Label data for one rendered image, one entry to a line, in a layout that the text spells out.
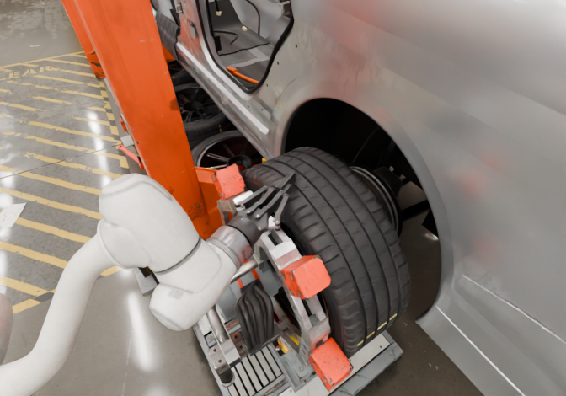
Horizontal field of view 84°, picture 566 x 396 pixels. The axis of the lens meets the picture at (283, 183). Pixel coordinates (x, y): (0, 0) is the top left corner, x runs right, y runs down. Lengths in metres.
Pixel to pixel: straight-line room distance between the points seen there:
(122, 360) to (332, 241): 1.47
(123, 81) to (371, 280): 0.84
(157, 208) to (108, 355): 1.56
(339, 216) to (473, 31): 0.46
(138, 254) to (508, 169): 0.65
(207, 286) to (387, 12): 0.64
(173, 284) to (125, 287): 1.59
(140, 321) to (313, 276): 1.47
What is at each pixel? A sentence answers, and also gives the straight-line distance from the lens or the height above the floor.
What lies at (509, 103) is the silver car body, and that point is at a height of 1.50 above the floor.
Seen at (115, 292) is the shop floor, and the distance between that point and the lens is 2.20.
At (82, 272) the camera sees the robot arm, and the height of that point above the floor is 1.29.
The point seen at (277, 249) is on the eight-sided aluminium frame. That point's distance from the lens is 0.78.
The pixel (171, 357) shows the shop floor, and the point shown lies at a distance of 1.93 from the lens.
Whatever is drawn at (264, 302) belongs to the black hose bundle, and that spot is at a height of 1.04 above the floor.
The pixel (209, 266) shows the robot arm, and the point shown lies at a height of 1.26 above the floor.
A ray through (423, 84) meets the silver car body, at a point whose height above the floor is 1.46.
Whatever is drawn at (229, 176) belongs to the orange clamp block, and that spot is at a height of 1.11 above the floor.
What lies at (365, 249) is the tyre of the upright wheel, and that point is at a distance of 0.82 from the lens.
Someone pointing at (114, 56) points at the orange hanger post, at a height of 1.42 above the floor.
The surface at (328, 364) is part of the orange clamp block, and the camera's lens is 0.93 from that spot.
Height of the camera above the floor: 1.78
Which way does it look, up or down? 46 degrees down
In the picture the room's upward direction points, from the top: straight up
